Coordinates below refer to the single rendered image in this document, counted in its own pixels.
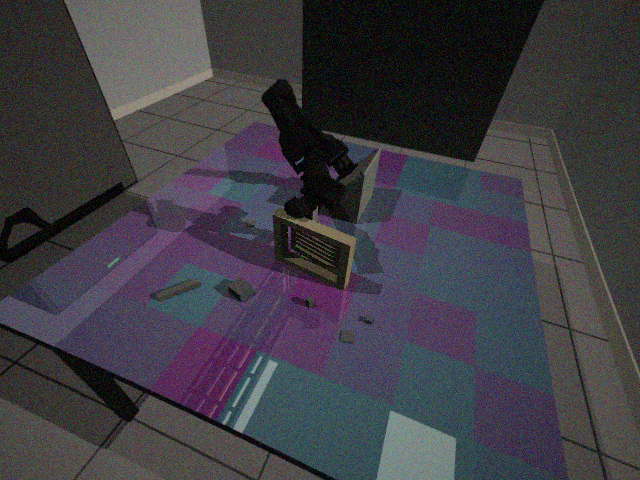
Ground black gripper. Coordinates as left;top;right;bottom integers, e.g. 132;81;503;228
284;175;323;220

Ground dark grey long bar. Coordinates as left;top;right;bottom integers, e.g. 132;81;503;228
156;278;200;302

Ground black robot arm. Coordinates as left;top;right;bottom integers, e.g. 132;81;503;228
262;78;358;210

